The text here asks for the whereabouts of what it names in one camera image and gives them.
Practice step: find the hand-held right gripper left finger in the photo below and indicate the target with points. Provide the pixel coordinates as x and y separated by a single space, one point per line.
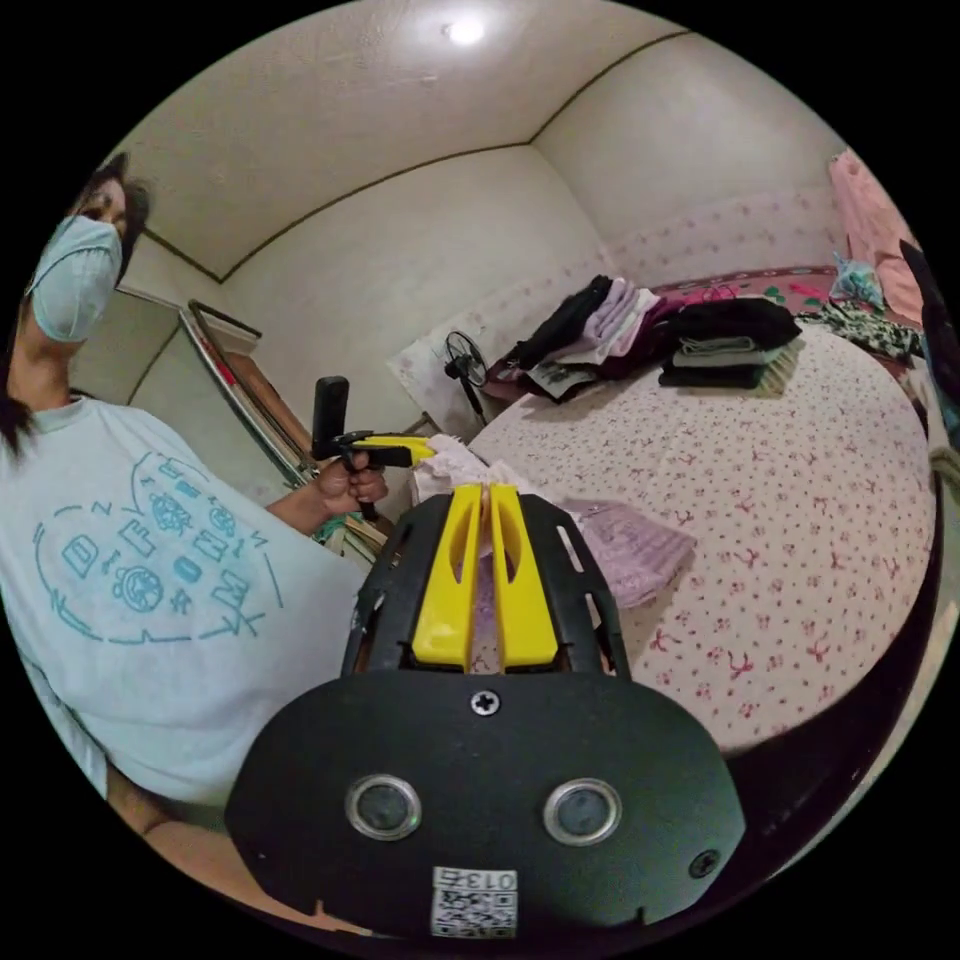
444 592

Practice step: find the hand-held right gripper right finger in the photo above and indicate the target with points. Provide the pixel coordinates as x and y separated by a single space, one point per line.
527 600

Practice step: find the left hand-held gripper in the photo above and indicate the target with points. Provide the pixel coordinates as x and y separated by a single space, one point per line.
346 444

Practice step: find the pink long sleeve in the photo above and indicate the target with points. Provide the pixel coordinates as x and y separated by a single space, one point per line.
637 551

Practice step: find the person's left forearm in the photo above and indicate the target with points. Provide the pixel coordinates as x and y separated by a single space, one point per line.
294 511

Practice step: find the person's right forearm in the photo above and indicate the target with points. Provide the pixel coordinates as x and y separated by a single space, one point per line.
202 851

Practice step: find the person's left hand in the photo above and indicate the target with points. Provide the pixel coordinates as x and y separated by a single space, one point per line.
343 491

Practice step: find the black standing fan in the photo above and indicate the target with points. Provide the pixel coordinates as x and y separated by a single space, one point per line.
465 364

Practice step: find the wooden framed panel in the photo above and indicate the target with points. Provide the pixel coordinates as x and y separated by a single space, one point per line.
240 390

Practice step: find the pile of clothes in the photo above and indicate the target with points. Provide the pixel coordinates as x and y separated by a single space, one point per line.
731 345
600 337

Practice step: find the bed with floral sheet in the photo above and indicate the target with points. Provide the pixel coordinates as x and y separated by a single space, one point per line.
750 487

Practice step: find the person's body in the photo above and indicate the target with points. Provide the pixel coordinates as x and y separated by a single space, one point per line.
150 585

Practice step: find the black floral patterned cloth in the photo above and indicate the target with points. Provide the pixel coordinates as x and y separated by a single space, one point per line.
862 330

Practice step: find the pink curtain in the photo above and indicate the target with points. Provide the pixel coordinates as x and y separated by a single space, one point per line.
870 225

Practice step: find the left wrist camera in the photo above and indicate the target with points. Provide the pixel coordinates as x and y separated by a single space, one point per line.
331 412

